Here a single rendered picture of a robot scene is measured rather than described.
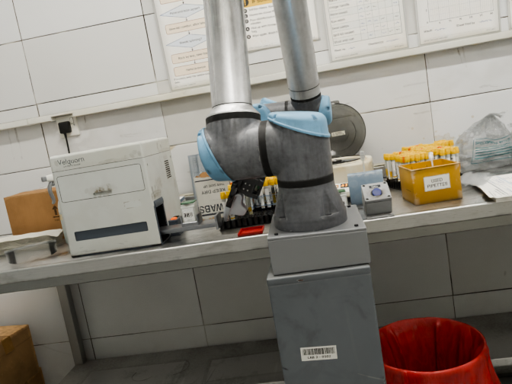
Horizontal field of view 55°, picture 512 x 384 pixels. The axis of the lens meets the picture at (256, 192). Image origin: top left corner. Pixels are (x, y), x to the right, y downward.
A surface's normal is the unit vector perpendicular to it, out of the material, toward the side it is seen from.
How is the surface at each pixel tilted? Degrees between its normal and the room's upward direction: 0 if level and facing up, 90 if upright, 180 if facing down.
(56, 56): 90
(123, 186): 90
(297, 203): 75
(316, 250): 90
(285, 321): 90
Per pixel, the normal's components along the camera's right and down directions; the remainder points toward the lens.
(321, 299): -0.10, 0.16
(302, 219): -0.28, -0.08
